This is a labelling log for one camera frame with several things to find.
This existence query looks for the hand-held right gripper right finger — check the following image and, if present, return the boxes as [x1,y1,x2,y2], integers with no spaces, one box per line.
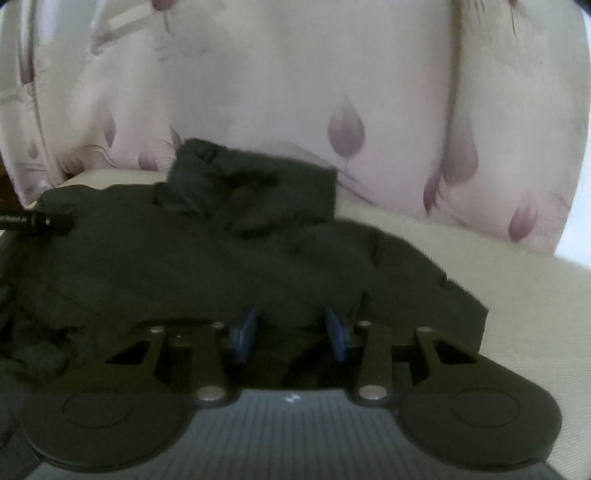
[324,306,483,407]

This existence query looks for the cream bed sheet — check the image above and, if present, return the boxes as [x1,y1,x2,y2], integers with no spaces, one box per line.
[25,167,591,480]

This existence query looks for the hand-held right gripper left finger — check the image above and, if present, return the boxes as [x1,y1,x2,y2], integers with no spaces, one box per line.
[104,307,259,407]

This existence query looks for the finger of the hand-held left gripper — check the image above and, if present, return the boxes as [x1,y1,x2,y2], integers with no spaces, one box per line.
[0,210,75,237]

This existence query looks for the dark grey garment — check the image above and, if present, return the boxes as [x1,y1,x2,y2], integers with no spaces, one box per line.
[0,137,489,480]

